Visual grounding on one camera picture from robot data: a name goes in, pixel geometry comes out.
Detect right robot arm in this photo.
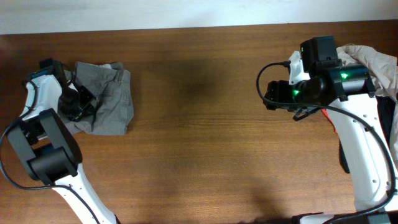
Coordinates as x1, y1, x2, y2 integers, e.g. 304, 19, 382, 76
259, 36, 397, 223

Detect grey cargo shorts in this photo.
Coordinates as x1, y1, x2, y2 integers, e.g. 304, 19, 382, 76
58, 62, 134, 136

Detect black cable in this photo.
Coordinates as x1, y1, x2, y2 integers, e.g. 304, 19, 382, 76
256, 61, 397, 224
0, 62, 103, 224

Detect left black cable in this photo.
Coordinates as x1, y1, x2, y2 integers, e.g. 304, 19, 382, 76
0, 62, 103, 224

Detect black garment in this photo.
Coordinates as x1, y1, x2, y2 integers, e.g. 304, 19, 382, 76
339, 96, 396, 174

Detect beige garment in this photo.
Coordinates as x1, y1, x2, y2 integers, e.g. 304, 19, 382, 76
336, 44, 397, 165

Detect right black cable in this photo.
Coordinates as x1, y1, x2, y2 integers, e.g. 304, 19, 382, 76
256, 61, 397, 224

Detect red garment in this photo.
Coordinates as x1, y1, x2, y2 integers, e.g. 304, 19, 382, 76
321, 109, 338, 134

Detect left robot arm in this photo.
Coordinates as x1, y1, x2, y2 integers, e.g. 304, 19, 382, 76
2, 58, 119, 223

